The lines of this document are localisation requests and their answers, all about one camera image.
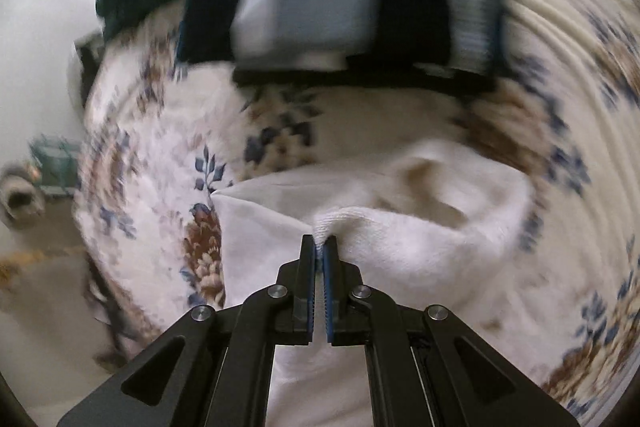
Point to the grey fuzzy slipper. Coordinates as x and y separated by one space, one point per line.
20 197

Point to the teal crate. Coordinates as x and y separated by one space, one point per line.
55 167

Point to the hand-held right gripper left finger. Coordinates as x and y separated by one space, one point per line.
310 287

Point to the floral printed bedsheet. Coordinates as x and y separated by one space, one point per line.
165 187

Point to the white towel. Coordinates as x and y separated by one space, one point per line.
400 227

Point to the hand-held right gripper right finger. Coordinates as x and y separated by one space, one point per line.
328 292

